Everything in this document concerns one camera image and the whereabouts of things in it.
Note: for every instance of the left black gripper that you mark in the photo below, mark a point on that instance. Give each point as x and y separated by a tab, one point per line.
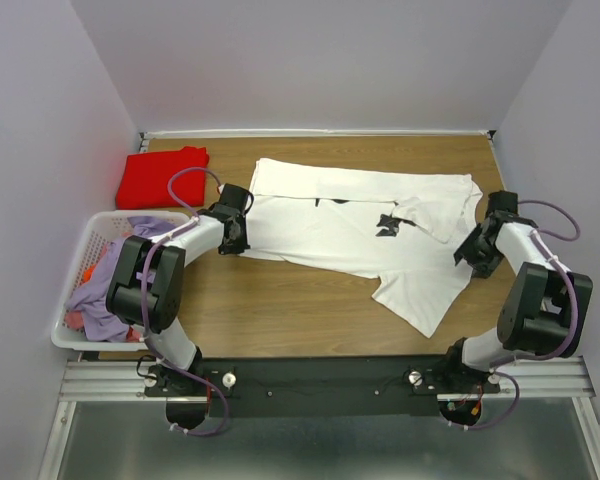
240	245

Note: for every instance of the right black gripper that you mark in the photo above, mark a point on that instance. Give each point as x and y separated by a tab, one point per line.
482	267

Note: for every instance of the white t-shirt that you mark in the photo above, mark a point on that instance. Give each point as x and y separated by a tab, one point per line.
401	229

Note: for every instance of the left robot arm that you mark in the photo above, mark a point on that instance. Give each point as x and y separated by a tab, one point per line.
147	283

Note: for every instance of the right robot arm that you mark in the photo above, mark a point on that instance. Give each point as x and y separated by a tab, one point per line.
544	313

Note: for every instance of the folded red t-shirt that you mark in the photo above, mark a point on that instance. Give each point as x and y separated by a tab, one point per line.
144	183

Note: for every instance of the white plastic laundry basket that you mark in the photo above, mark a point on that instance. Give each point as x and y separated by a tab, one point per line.
100	229

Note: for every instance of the lavender t-shirt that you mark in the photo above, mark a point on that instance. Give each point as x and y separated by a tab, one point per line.
143	226

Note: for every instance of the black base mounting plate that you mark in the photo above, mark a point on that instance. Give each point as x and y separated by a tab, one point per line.
322	386

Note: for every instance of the orange pink garment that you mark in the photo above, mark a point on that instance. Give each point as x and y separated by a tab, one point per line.
86	309

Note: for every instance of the aluminium rail frame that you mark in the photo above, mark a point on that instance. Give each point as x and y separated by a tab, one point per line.
90	379

